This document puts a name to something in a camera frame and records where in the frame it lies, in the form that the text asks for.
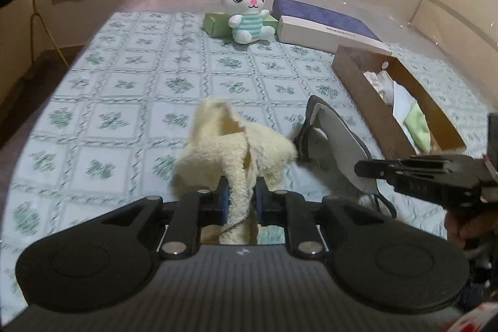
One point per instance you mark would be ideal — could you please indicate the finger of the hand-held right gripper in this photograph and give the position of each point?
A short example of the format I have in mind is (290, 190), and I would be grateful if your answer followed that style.
(426, 160)
(375, 169)

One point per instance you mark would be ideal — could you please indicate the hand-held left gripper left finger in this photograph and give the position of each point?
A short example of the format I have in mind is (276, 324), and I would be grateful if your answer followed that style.
(223, 205)

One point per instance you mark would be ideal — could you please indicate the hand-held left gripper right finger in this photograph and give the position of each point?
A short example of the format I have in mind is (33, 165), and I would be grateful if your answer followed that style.
(260, 205)

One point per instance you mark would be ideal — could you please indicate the light green cloth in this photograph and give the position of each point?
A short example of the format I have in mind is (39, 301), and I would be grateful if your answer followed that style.
(418, 122)

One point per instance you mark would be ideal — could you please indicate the dark furry eye mask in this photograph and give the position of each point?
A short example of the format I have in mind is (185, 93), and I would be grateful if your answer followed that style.
(342, 145)

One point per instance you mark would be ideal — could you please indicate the pale yellow towel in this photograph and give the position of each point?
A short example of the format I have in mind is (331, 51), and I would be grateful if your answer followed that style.
(241, 153)

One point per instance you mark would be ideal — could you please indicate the brown cardboard box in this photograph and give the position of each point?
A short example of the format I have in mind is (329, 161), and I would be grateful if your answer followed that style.
(373, 102)

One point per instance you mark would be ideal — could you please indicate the person's right hand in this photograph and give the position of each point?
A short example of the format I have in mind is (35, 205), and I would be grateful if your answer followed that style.
(472, 227)

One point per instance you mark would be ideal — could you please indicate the white crumpled cloth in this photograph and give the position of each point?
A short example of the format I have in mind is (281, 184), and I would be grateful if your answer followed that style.
(379, 83)

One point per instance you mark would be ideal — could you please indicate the red and white printed cloth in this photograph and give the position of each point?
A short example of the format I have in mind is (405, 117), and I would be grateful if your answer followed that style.
(474, 318)

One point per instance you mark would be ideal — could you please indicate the plastic wrapped wooden headboard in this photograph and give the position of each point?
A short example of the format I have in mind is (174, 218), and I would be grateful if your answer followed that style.
(459, 19)

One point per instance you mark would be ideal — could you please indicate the green floral patterned bedsheet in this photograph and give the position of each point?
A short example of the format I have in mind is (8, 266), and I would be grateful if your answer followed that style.
(128, 83)

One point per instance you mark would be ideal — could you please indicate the blue and white box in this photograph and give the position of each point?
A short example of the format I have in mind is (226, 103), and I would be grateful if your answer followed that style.
(323, 21)

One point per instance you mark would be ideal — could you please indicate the green tissue box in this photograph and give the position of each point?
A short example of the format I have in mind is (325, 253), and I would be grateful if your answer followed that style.
(216, 22)

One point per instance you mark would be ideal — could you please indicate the white plush bunny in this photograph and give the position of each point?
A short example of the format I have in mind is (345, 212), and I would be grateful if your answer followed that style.
(247, 11)

